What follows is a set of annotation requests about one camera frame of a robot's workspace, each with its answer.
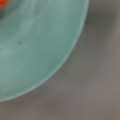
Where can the teal bowl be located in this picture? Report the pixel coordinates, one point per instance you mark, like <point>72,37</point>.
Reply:
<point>36,38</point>

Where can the orange carrot toy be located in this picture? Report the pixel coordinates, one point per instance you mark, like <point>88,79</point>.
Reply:
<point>3,4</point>

